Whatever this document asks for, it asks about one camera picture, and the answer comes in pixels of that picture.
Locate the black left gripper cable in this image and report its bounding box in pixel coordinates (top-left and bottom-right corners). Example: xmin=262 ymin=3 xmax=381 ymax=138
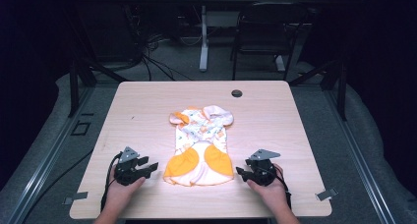
xmin=99 ymin=151 xmax=124 ymax=213

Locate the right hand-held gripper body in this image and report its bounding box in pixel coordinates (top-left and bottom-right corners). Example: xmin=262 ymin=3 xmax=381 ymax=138
xmin=245 ymin=148 xmax=282 ymax=188

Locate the orange and white baby romper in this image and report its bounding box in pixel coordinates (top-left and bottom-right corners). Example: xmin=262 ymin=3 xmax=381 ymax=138
xmin=162 ymin=104 xmax=235 ymax=188

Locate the black floor cable bundle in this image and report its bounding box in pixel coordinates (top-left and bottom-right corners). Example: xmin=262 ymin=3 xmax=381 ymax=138
xmin=129 ymin=31 xmax=195 ymax=83

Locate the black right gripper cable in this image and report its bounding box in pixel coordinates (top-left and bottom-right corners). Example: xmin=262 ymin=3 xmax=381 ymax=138
xmin=274 ymin=166 xmax=293 ymax=209

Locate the aluminium floor rail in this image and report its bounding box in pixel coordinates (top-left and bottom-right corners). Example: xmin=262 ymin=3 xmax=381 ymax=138
xmin=323 ymin=87 xmax=397 ymax=224
xmin=5 ymin=85 xmax=96 ymax=224

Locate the black frame stand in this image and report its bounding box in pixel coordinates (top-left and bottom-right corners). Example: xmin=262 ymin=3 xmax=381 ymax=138
xmin=287 ymin=57 xmax=349 ymax=122
xmin=66 ymin=57 xmax=130 ymax=119

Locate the white table leg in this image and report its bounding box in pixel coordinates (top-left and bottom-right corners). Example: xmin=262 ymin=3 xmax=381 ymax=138
xmin=198 ymin=4 xmax=210 ymax=73

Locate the person's right hand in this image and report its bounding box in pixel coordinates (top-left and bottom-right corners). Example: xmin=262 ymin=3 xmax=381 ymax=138
xmin=246 ymin=163 xmax=291 ymax=215

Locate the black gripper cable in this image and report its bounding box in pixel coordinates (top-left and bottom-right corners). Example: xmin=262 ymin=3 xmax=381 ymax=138
xmin=99 ymin=151 xmax=124 ymax=213
xmin=274 ymin=166 xmax=293 ymax=209

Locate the black chair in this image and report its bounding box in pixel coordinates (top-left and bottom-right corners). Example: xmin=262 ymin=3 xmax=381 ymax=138
xmin=229 ymin=1 xmax=311 ymax=82

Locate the grey metal bracket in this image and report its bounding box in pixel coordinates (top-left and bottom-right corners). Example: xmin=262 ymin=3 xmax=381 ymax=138
xmin=62 ymin=191 xmax=89 ymax=206
xmin=315 ymin=187 xmax=339 ymax=202

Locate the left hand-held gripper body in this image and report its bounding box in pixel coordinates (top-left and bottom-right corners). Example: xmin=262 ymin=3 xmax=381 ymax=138
xmin=112 ymin=146 xmax=149 ymax=187

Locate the person's left hand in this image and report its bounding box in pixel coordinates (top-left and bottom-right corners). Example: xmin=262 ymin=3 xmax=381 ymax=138
xmin=103 ymin=166 xmax=147 ymax=214

